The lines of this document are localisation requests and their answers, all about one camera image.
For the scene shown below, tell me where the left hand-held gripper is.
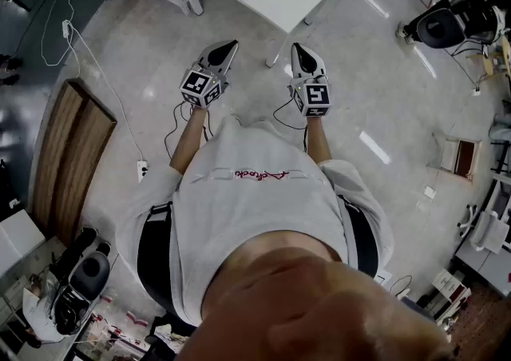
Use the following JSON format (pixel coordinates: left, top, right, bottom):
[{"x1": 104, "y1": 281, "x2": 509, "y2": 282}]
[{"x1": 179, "y1": 40, "x2": 240, "y2": 109}]

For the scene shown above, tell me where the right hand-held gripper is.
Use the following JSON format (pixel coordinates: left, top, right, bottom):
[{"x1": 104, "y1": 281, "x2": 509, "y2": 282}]
[{"x1": 287, "y1": 42, "x2": 333, "y2": 117}]

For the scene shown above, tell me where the person's right forearm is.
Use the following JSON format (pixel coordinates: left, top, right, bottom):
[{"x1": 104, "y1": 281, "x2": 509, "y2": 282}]
[{"x1": 305, "y1": 114, "x2": 334, "y2": 165}]

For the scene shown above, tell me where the person's left forearm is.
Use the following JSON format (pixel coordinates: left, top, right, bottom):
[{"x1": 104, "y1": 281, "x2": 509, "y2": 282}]
[{"x1": 169, "y1": 105, "x2": 211, "y2": 176}]

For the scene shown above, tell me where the person's grey t-shirt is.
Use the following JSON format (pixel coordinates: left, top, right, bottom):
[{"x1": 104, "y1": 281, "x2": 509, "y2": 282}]
[{"x1": 115, "y1": 114, "x2": 396, "y2": 328}]

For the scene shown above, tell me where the brown wooden panel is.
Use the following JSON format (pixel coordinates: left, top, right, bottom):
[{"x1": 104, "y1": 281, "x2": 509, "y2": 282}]
[{"x1": 30, "y1": 77, "x2": 118, "y2": 248}]

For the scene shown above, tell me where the yellow wooden stool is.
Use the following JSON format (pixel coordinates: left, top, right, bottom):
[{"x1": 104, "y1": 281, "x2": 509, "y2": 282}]
[{"x1": 465, "y1": 36, "x2": 511, "y2": 83}]

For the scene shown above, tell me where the open floor box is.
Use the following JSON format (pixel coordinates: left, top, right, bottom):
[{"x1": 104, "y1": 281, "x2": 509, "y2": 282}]
[{"x1": 427, "y1": 132, "x2": 483, "y2": 184}]

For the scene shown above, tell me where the person's face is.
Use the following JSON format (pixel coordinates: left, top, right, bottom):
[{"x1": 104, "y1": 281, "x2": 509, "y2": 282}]
[{"x1": 175, "y1": 231, "x2": 456, "y2": 361}]

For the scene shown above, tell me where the white office chair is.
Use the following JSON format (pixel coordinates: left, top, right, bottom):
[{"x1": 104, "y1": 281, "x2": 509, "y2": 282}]
[{"x1": 458, "y1": 203, "x2": 511, "y2": 255}]

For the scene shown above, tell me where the white square cabinet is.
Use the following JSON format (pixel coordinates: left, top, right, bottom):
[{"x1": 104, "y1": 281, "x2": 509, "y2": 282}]
[{"x1": 0, "y1": 208, "x2": 46, "y2": 277}]

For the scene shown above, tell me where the white low cabinet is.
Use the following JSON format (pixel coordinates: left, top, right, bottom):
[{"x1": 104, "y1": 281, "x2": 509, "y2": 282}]
[{"x1": 454, "y1": 239, "x2": 511, "y2": 299}]

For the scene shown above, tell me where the brown patterned carpet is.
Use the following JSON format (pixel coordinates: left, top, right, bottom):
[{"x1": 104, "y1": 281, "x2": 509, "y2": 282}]
[{"x1": 446, "y1": 281, "x2": 511, "y2": 361}]

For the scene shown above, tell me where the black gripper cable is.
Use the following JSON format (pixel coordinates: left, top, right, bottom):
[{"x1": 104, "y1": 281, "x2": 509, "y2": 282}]
[
  {"x1": 272, "y1": 96, "x2": 309, "y2": 153},
  {"x1": 164, "y1": 100, "x2": 215, "y2": 161}
]

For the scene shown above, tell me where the white power cable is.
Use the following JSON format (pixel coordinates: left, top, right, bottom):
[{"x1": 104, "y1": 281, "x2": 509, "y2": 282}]
[{"x1": 63, "y1": 19, "x2": 145, "y2": 163}]

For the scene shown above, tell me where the black shoulder strap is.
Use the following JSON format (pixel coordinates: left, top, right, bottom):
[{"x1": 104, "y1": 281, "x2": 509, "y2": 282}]
[
  {"x1": 137, "y1": 201, "x2": 175, "y2": 316},
  {"x1": 337, "y1": 193, "x2": 380, "y2": 279}
]

